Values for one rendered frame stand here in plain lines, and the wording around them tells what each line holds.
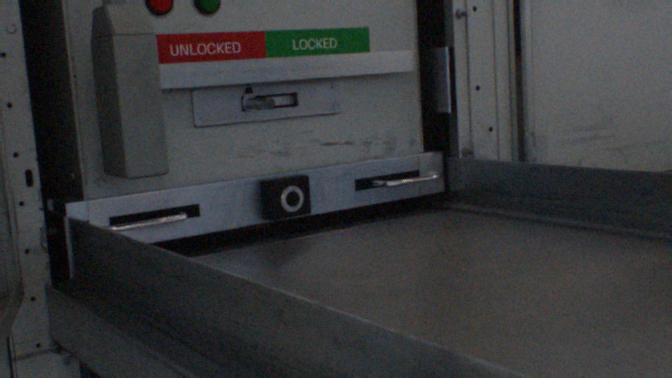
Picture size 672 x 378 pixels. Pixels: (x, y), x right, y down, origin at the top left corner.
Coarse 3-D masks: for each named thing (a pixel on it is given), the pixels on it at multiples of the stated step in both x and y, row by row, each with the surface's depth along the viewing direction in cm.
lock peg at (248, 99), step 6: (246, 90) 105; (246, 96) 105; (252, 96) 105; (246, 102) 104; (252, 102) 103; (258, 102) 102; (264, 102) 101; (270, 102) 101; (246, 108) 105; (252, 108) 104; (258, 108) 103; (264, 108) 102; (270, 108) 101
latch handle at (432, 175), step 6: (432, 174) 117; (438, 174) 117; (372, 180) 115; (402, 180) 114; (408, 180) 114; (414, 180) 115; (420, 180) 115; (426, 180) 116; (432, 180) 117; (384, 186) 114; (390, 186) 113
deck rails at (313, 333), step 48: (480, 192) 118; (528, 192) 110; (576, 192) 104; (624, 192) 98; (96, 240) 83; (96, 288) 85; (144, 288) 73; (192, 288) 65; (240, 288) 58; (192, 336) 66; (240, 336) 59; (288, 336) 53; (336, 336) 48; (384, 336) 45
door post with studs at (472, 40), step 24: (456, 0) 118; (480, 0) 120; (456, 24) 118; (480, 24) 120; (456, 48) 119; (480, 48) 121; (456, 72) 119; (480, 72) 121; (456, 96) 119; (480, 96) 121; (456, 120) 120; (480, 120) 122; (456, 144) 124; (480, 144) 122
